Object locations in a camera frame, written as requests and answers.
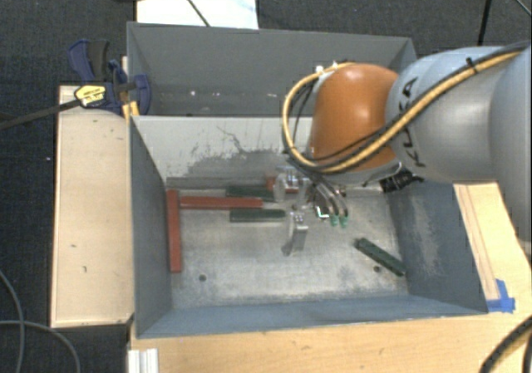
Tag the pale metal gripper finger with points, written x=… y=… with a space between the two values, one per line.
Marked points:
x=298 y=234
x=279 y=189

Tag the red-brown flat block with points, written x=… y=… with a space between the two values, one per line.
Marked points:
x=174 y=234
x=270 y=183
x=220 y=202

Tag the dark green flat block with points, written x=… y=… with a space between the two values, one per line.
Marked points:
x=257 y=215
x=380 y=257
x=249 y=192

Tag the grey metal bin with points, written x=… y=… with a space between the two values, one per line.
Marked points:
x=249 y=263

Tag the pale wood board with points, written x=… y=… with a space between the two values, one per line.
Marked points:
x=91 y=217

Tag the black cylinder on white bracket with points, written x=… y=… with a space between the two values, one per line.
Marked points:
x=397 y=183

